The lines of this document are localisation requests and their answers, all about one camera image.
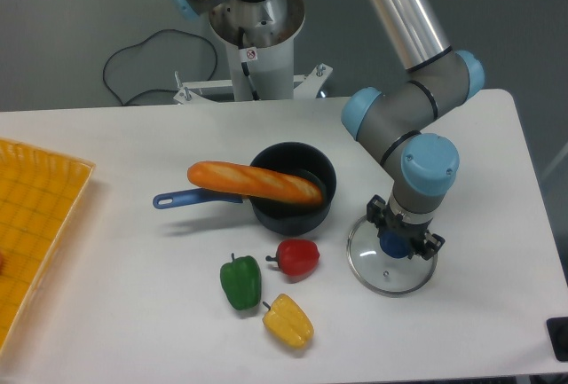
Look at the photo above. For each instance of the green bell pepper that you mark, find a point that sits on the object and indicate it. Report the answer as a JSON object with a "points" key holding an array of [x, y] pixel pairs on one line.
{"points": [[241, 282]]}

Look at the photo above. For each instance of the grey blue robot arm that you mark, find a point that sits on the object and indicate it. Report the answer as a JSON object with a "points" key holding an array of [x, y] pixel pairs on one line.
{"points": [[389, 126]]}

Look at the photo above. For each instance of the orange baguette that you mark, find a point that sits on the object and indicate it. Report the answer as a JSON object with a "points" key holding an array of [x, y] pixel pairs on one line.
{"points": [[250, 181]]}

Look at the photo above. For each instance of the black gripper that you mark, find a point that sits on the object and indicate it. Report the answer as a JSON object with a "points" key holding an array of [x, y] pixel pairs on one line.
{"points": [[399, 227]]}

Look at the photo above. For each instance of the glass lid blue knob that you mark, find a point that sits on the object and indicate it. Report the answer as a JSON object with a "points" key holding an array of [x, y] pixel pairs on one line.
{"points": [[382, 265]]}

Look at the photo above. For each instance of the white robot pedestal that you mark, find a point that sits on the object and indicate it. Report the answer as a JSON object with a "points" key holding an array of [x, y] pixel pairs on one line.
{"points": [[259, 43]]}

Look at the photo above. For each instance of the dark blue saucepan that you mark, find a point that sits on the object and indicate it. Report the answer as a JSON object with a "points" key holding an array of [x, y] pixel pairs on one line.
{"points": [[293, 158]]}

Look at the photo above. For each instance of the red bell pepper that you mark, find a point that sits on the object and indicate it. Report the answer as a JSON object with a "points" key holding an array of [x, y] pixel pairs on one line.
{"points": [[296, 257]]}

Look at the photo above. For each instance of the yellow bell pepper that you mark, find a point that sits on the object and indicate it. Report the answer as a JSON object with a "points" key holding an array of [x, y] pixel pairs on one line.
{"points": [[287, 322]]}

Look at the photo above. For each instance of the black table grommet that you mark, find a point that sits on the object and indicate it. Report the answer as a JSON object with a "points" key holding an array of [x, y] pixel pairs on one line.
{"points": [[557, 331]]}

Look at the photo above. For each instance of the yellow woven basket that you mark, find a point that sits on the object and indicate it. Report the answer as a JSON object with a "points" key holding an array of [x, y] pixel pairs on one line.
{"points": [[40, 192]]}

